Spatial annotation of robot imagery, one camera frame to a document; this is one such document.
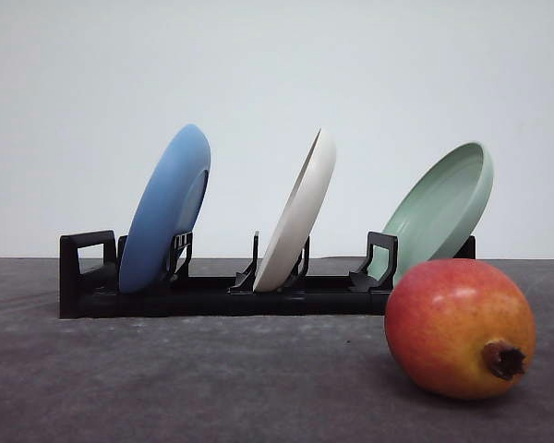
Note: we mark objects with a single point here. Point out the red yellow pomegranate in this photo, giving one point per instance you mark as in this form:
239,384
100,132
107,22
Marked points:
460,328

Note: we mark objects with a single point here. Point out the white plate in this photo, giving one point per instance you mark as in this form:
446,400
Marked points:
299,217

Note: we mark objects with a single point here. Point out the blue plate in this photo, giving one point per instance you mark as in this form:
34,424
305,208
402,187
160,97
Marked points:
166,205

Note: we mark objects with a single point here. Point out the black plastic dish rack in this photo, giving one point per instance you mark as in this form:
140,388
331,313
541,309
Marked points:
91,283

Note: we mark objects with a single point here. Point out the mint green plate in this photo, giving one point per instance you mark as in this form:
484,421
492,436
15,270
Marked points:
439,208

